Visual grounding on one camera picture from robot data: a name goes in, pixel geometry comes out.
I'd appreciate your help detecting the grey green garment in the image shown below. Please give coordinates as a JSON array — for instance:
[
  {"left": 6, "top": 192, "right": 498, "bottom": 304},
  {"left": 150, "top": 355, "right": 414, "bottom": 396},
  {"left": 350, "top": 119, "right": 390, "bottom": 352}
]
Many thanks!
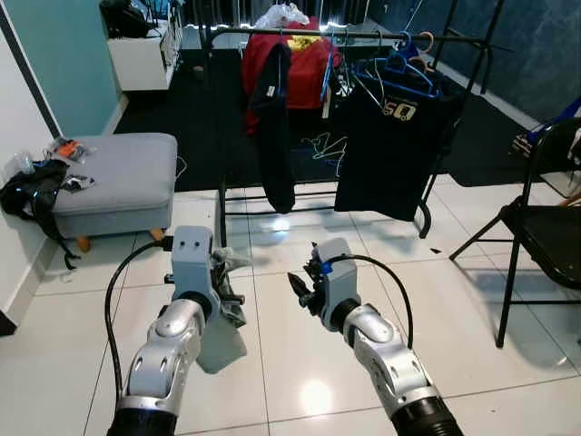
[{"left": 195, "top": 247, "right": 253, "bottom": 375}]

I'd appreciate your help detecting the navy polo shirt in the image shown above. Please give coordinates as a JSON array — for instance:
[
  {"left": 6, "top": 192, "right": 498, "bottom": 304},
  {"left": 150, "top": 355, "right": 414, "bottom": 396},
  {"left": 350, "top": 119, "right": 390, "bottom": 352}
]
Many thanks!
[{"left": 247, "top": 41, "right": 298, "bottom": 214}]

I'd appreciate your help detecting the white thin hanger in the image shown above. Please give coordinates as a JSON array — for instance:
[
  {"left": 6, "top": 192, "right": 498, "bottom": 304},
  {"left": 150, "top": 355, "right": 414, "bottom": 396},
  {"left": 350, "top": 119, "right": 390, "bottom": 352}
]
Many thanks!
[{"left": 300, "top": 132, "right": 350, "bottom": 160}]

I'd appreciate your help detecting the peach plastic hanger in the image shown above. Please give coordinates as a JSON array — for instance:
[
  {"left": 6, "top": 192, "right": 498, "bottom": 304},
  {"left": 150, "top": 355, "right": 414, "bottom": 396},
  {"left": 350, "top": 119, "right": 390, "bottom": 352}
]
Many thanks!
[{"left": 413, "top": 32, "right": 437, "bottom": 55}]

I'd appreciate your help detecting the black gold print t-shirt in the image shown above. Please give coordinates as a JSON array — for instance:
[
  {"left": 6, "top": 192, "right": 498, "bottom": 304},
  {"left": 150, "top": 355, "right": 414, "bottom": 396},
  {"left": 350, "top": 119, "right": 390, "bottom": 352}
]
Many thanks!
[{"left": 334, "top": 68, "right": 468, "bottom": 222}]

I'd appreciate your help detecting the grey upholstered ottoman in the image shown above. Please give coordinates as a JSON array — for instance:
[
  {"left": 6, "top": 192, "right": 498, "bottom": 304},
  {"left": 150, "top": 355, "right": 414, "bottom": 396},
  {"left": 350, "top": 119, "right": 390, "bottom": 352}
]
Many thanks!
[{"left": 50, "top": 134, "right": 179, "bottom": 251}]

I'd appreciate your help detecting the red cloth cover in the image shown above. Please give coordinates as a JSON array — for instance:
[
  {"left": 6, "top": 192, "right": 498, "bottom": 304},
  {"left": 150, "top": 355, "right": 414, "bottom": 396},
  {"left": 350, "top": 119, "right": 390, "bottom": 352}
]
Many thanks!
[{"left": 241, "top": 18, "right": 341, "bottom": 133}]

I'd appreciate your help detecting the clear plastic packet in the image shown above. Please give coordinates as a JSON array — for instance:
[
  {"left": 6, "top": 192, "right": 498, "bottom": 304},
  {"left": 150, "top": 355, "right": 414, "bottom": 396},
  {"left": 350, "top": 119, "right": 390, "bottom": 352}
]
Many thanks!
[{"left": 62, "top": 173, "right": 96, "bottom": 193}]

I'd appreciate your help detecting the black floor mat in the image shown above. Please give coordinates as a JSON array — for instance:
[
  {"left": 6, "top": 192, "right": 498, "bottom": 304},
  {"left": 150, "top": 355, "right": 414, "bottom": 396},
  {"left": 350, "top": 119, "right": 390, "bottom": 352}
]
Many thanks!
[{"left": 113, "top": 41, "right": 581, "bottom": 190}]

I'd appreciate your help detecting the orange label plastic packet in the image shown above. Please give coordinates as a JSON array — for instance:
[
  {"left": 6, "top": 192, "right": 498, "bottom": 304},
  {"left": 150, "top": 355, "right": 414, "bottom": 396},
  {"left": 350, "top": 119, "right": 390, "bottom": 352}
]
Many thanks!
[{"left": 50, "top": 136, "right": 92, "bottom": 164}]

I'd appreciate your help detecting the black sling bag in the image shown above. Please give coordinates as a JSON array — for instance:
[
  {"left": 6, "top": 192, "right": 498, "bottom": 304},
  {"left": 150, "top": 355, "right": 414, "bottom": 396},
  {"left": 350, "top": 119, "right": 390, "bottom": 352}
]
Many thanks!
[{"left": 0, "top": 159, "right": 96, "bottom": 271}]

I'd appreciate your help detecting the black folding chair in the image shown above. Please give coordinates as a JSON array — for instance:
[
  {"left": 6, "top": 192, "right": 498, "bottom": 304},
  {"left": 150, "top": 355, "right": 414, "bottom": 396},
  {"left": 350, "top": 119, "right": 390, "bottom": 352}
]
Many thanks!
[{"left": 449, "top": 116, "right": 581, "bottom": 349}]

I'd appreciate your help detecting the black metal clothes rack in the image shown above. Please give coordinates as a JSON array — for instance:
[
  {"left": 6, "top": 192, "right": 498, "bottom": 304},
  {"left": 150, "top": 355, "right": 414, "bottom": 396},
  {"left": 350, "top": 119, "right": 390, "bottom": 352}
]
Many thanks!
[{"left": 202, "top": 0, "right": 509, "bottom": 248}]

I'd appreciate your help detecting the white crumpled plastic bag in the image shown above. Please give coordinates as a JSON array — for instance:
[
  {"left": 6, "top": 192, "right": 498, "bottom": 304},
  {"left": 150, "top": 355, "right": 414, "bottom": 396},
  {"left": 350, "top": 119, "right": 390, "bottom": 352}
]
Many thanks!
[{"left": 254, "top": 3, "right": 311, "bottom": 28}]

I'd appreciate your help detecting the white cabinet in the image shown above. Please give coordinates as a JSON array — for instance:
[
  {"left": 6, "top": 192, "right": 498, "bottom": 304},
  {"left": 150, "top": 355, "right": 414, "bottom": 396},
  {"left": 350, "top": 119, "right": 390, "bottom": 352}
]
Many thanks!
[{"left": 107, "top": 18, "right": 182, "bottom": 92}]

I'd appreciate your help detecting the blue cloth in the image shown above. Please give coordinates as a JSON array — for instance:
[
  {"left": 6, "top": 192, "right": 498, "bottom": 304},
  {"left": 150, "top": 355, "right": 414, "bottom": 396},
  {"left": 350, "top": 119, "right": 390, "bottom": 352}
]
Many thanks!
[{"left": 536, "top": 95, "right": 581, "bottom": 142}]

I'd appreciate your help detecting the black backpack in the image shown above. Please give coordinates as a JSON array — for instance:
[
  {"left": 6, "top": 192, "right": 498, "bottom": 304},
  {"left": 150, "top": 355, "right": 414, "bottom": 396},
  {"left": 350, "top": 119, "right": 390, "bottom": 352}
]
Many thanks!
[{"left": 98, "top": 0, "right": 164, "bottom": 39}]

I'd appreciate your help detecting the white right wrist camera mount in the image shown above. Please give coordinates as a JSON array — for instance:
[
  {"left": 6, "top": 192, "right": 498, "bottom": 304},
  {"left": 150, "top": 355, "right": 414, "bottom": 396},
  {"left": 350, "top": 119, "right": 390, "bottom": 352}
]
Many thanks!
[{"left": 313, "top": 238, "right": 357, "bottom": 314}]

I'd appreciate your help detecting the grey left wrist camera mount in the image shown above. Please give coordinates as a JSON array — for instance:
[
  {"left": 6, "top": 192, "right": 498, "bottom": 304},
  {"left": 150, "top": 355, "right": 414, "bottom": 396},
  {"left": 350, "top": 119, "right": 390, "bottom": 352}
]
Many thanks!
[{"left": 170, "top": 225, "right": 222, "bottom": 305}]

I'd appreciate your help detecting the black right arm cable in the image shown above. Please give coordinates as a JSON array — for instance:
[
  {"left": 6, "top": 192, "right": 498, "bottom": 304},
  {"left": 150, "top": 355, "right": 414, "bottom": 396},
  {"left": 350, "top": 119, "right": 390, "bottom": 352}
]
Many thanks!
[{"left": 322, "top": 254, "right": 414, "bottom": 351}]

